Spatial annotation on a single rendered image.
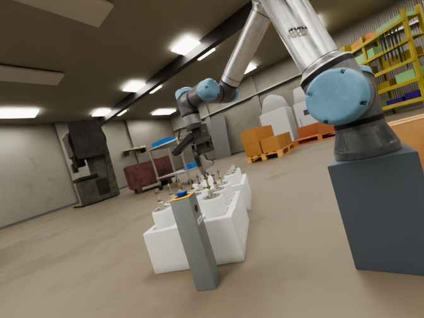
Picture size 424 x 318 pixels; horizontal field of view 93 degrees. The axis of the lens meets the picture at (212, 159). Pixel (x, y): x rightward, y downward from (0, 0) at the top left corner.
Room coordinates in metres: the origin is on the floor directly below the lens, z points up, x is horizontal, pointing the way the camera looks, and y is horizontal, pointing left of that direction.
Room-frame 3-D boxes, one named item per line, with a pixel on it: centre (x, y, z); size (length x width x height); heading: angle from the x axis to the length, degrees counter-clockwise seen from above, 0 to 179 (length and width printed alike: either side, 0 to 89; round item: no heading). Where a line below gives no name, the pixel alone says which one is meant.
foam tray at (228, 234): (0.98, 0.13, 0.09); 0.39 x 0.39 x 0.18; 76
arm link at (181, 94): (0.83, 0.03, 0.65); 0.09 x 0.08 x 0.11; 45
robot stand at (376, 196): (0.56, -0.42, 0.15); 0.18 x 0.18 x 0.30; 53
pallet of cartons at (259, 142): (4.21, -1.25, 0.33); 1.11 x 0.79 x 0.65; 139
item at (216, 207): (0.83, 0.05, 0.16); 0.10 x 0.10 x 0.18
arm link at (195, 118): (0.83, 0.03, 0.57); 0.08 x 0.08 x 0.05
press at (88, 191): (5.83, 3.50, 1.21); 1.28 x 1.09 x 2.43; 145
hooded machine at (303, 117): (5.58, -3.01, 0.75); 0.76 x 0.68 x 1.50; 143
